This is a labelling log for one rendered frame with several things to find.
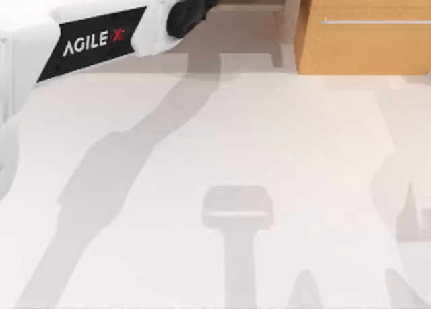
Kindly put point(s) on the wooden cupboard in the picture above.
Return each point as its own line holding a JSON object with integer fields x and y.
{"x": 256, "y": 16}

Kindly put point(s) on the wooden cupboard door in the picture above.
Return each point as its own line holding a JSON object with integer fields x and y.
{"x": 363, "y": 46}

